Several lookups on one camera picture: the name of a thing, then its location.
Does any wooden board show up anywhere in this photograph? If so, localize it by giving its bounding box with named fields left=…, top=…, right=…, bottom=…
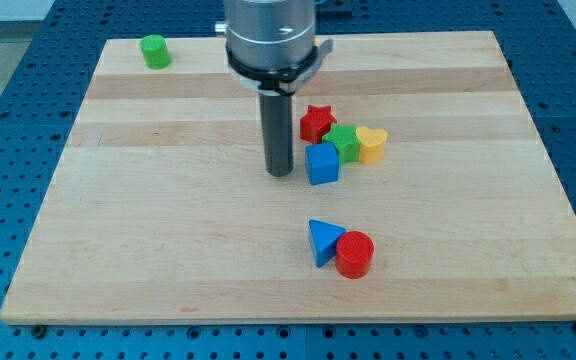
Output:
left=0, top=31, right=576, bottom=326

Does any red cylinder block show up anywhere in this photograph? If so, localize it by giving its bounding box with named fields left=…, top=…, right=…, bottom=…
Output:
left=335, top=231, right=375, bottom=279

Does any green star block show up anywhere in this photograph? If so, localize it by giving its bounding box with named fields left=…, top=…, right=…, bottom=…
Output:
left=322, top=123, right=360, bottom=164

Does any red star block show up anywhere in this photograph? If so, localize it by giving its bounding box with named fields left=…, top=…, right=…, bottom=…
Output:
left=300, top=105, right=337, bottom=144

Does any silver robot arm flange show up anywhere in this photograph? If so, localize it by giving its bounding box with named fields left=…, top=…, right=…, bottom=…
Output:
left=223, top=0, right=333, bottom=96

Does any yellow heart block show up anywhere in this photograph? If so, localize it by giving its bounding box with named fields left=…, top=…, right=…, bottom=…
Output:
left=355, top=126, right=388, bottom=165

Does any blue perforated table plate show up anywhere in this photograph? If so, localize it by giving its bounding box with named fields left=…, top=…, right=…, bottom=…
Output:
left=0, top=0, right=576, bottom=359

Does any blue triangle block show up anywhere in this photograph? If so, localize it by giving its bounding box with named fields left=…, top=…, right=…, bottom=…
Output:
left=308, top=219, right=346, bottom=268

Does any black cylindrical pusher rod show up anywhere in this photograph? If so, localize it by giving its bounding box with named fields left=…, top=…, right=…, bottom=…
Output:
left=259, top=94, right=293, bottom=177

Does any blue cube block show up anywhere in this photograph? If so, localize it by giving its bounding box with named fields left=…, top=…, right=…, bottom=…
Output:
left=305, top=142, right=340, bottom=185

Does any green cylinder block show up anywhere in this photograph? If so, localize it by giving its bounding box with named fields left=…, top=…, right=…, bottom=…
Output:
left=139, top=34, right=171, bottom=70

